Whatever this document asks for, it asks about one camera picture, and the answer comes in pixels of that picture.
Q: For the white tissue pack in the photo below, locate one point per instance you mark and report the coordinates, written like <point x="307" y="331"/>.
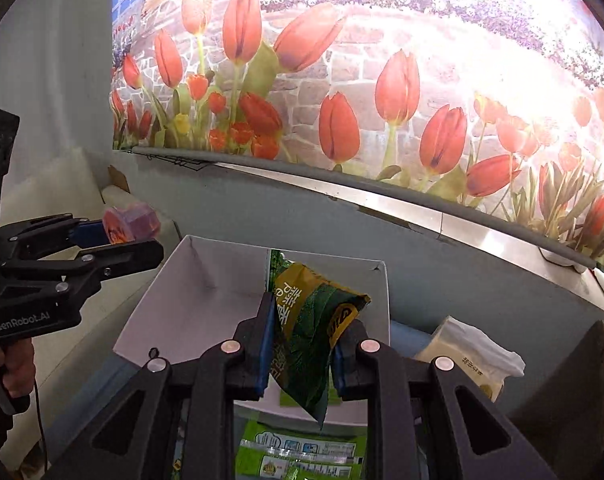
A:
<point x="462" y="350"/>

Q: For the cardboard piece on wall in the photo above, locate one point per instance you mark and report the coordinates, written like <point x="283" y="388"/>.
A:
<point x="118" y="180"/>

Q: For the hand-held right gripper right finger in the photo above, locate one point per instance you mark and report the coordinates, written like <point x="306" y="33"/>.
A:
<point x="340" y="367"/>

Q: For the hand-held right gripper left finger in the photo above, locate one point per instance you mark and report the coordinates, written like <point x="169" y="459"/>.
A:
<point x="263" y="352"/>

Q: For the person's left hand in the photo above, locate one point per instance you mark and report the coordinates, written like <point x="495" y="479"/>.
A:
<point x="14" y="362"/>

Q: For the blue tablecloth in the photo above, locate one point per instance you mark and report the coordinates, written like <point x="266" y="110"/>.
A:
<point x="409" y="340"/>

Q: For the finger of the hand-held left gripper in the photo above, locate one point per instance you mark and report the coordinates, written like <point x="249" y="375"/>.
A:
<point x="89" y="232"/>
<point x="122" y="257"/>

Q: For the tulip wall poster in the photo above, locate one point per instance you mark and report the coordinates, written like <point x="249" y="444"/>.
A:
<point x="332" y="60"/>

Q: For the green white snack packet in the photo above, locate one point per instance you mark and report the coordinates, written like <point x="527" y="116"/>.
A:
<point x="302" y="452"/>

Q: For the grey poster bottom rod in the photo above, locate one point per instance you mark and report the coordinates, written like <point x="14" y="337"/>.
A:
<point x="232" y="158"/>

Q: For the dark green snack bag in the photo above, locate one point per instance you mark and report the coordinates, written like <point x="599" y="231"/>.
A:
<point x="307" y="320"/>

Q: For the white cardboard box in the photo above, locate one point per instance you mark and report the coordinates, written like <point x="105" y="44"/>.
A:
<point x="207" y="300"/>

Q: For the white leather sofa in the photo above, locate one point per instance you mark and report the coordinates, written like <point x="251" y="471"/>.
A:
<point x="57" y="185"/>

